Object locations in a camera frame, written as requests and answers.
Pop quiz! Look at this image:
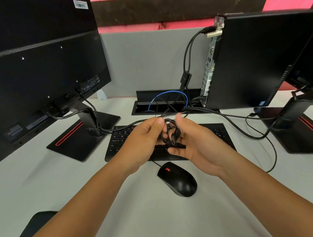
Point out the person's left hand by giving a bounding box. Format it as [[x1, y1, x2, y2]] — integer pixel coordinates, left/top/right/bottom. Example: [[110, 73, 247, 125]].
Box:
[[117, 117, 165, 175]]

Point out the person's right hand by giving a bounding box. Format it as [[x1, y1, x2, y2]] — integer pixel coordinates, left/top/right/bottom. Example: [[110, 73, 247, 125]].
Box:
[[167, 113, 231, 177]]

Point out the person's left forearm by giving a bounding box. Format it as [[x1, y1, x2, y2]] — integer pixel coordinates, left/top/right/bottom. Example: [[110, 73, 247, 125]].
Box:
[[33, 156, 141, 237]]

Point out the person's right forearm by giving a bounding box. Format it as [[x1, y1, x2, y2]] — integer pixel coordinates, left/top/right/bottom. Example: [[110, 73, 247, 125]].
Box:
[[217, 156, 313, 237]]

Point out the black keyboard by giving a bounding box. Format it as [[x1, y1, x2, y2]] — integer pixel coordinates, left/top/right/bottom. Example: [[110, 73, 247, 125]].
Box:
[[105, 123, 237, 162]]

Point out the black computer mouse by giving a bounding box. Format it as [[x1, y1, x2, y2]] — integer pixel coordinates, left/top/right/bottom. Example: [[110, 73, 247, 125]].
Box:
[[157, 161, 198, 198]]

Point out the grey desk partition panel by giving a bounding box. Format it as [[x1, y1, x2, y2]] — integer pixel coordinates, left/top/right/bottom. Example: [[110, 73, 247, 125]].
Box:
[[99, 27, 213, 98]]

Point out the black monitor stand red stripe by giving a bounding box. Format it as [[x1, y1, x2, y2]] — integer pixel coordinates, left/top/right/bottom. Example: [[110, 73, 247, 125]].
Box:
[[46, 101, 121, 162], [253, 86, 313, 154]]

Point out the black desktop computer tower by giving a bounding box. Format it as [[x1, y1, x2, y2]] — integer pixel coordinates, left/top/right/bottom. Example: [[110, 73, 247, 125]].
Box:
[[200, 9, 313, 110]]

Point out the black monitor with barcode sticker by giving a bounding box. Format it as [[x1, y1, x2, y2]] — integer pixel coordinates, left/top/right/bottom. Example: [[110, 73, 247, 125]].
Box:
[[0, 0, 112, 162]]

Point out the black monitor with vent slots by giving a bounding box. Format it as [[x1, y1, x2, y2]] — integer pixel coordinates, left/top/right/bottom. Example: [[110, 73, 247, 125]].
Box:
[[285, 34, 313, 91]]

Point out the black office chair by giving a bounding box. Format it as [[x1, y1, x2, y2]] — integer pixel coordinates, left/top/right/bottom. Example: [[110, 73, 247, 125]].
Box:
[[20, 211, 58, 237]]

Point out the black desk cable tray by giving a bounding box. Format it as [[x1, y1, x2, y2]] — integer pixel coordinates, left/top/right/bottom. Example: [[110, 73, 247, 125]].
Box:
[[131, 88, 208, 116]]

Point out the blue network cable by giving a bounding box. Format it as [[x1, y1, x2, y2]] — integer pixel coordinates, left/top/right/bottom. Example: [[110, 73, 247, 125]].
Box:
[[147, 91, 189, 112]]

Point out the black video adapter cable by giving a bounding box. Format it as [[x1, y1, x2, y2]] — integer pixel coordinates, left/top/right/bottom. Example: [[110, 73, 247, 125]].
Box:
[[179, 26, 217, 93]]

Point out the black monitor power cable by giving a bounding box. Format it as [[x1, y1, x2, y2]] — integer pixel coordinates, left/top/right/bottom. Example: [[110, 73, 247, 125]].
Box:
[[46, 88, 152, 135]]

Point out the long black desk cable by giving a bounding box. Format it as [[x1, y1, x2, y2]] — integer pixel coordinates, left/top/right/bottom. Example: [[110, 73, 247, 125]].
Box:
[[181, 107, 297, 173]]

